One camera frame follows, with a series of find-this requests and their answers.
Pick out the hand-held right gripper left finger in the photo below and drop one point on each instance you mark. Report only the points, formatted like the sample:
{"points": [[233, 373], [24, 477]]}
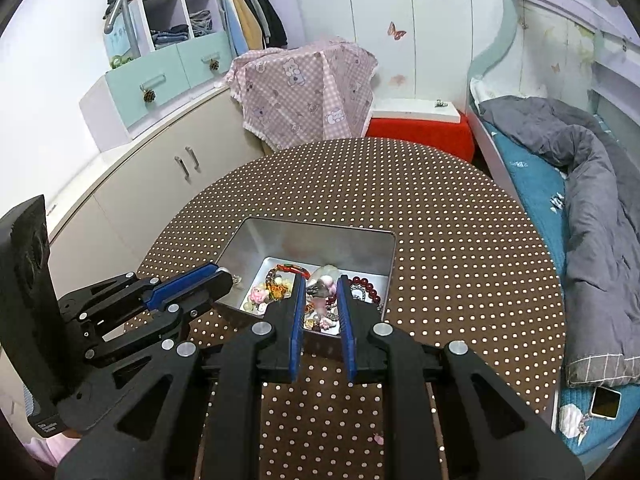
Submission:
{"points": [[297, 320]]}

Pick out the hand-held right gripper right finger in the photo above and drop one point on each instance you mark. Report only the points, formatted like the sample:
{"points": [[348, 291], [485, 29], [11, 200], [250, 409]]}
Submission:
{"points": [[345, 320]]}

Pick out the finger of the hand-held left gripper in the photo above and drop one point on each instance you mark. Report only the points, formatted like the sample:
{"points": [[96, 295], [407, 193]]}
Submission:
{"points": [[180, 280], [150, 325]]}

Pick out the gold jewelry piece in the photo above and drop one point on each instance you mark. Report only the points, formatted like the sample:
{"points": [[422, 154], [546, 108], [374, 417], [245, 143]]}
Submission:
{"points": [[314, 323]]}

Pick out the pink flower charm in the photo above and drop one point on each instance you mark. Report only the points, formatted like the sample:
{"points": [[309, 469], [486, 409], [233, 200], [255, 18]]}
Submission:
{"points": [[258, 296]]}

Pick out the white pearl brooch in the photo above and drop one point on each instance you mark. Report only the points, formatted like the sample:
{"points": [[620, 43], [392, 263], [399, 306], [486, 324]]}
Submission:
{"points": [[325, 274]]}

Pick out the silver metal tin box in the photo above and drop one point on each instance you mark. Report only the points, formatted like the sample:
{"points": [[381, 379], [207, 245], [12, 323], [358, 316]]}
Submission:
{"points": [[300, 240]]}

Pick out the beige cabinet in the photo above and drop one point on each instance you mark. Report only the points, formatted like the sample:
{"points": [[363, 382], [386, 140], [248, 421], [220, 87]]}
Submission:
{"points": [[150, 185]]}

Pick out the brown polka-dot tablecloth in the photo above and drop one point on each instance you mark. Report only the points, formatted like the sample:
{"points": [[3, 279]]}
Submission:
{"points": [[450, 260]]}

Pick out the pinecone drawer knob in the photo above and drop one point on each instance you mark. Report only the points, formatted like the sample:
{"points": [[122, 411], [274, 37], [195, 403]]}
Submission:
{"points": [[149, 95], [214, 65]]}

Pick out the mint drawer unit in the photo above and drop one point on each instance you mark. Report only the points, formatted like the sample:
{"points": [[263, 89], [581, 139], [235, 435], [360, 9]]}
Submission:
{"points": [[165, 85]]}

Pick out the red storage stool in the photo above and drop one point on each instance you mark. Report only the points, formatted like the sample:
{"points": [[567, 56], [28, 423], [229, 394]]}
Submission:
{"points": [[420, 135]]}

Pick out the white board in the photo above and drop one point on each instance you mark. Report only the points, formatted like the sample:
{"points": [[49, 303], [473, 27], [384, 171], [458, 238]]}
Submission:
{"points": [[410, 109]]}

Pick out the pink checked cloth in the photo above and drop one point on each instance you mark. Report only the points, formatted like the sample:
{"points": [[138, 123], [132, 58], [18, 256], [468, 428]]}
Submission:
{"points": [[300, 90]]}

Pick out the blue bedsheet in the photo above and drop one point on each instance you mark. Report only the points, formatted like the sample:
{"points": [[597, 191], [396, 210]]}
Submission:
{"points": [[540, 185]]}

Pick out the folded jeans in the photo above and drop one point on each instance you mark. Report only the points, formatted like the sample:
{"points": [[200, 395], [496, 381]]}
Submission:
{"points": [[170, 34], [201, 21]]}

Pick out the white pillow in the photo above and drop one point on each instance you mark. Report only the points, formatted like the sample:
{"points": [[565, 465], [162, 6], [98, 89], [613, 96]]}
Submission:
{"points": [[482, 92]]}

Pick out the smartphone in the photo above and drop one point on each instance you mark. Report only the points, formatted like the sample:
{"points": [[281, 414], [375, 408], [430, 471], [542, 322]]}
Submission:
{"points": [[605, 402]]}

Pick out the row of hanging clothes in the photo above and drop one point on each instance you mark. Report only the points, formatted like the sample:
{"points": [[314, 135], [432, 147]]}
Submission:
{"points": [[255, 15]]}

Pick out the grey duvet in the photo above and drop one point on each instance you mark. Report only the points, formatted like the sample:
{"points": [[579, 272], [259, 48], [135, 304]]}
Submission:
{"points": [[600, 210]]}

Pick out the pink butterfly sticker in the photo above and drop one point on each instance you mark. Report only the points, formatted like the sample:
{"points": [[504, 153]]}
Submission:
{"points": [[396, 30]]}

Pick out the grey metal rail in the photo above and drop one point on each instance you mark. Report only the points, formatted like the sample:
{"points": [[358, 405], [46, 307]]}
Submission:
{"points": [[125, 15]]}

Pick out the white mint bed frame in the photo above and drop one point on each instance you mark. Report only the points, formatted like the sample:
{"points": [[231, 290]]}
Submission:
{"points": [[550, 35]]}

